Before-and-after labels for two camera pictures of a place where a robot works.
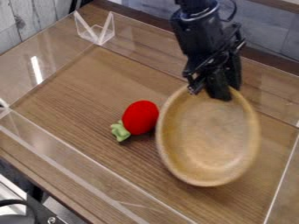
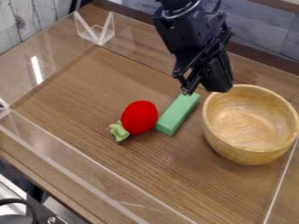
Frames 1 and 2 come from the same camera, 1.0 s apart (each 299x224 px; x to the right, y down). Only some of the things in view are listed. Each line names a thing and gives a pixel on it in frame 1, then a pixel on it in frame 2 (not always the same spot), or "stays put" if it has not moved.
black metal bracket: [40, 213] stays put
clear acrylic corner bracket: [96, 33] stays put
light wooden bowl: [207, 137] to [249, 124]
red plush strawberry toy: [139, 120] stays put
